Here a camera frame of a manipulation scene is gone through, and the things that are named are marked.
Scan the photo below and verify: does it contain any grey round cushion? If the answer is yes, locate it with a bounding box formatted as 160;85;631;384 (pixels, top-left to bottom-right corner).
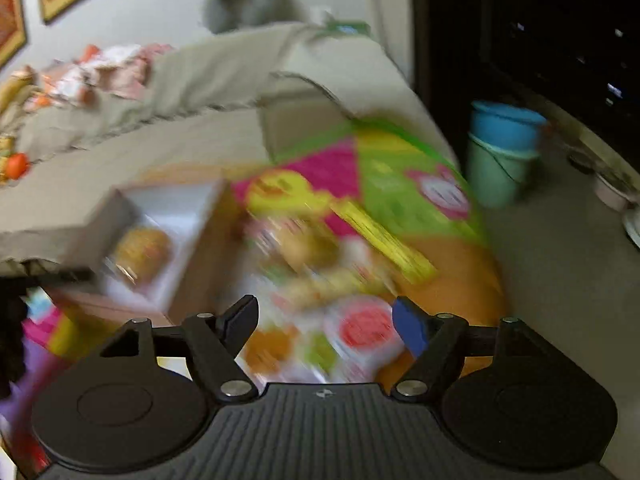
202;0;307;36

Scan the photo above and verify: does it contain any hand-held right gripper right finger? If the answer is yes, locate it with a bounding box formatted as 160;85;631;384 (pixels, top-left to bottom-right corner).
391;296;543;402

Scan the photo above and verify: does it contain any green box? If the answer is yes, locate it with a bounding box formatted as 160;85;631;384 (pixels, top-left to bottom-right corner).
324;19;372;37

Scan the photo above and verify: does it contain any colourful cartoon play mat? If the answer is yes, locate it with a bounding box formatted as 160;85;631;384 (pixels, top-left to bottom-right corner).
0;119;508;471

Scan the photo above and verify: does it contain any dark cabinet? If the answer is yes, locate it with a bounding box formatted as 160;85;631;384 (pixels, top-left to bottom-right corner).
409;0;640;181

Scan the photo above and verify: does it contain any pale green plastic bucket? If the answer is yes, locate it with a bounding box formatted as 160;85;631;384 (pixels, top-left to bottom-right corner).
466;131;542;209

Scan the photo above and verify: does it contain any golden wrapped round pastry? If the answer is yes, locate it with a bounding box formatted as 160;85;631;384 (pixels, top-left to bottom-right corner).
111;226;174;287

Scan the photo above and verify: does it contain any white floor plate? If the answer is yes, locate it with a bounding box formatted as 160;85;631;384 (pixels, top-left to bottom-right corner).
621;206;640;249

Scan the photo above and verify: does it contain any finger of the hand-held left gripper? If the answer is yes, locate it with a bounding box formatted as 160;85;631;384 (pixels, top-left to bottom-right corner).
22;266;97;285

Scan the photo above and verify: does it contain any pink cardboard gift box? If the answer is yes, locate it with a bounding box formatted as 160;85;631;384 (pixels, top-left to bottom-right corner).
42;177;246;328

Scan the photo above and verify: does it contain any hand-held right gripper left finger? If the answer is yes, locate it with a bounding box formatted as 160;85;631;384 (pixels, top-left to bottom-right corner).
100;295;260;403

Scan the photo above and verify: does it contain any pile of pink baby clothes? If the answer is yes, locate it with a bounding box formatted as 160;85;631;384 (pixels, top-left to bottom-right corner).
40;42;175;107

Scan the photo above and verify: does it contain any white cup with pink lid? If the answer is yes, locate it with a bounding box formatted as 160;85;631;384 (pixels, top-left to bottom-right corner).
324;296;404;382

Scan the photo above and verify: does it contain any orange toy ball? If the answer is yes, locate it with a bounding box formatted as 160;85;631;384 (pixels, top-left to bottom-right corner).
7;152;32;179

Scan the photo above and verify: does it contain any small yellow plush toy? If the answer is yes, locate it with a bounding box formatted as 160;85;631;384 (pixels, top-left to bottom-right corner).
0;135;14;182

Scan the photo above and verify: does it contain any yellow stick packet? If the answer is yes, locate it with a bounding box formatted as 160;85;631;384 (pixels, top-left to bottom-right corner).
332;199;439;284

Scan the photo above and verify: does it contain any pinkish floor bowl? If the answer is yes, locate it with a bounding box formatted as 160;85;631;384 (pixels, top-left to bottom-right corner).
592;169;635;212

